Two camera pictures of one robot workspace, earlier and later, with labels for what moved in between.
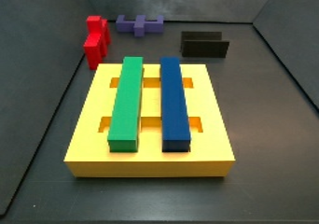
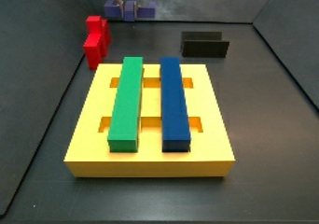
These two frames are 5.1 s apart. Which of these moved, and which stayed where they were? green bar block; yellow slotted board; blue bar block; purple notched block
Moved: purple notched block
Stayed: green bar block; blue bar block; yellow slotted board
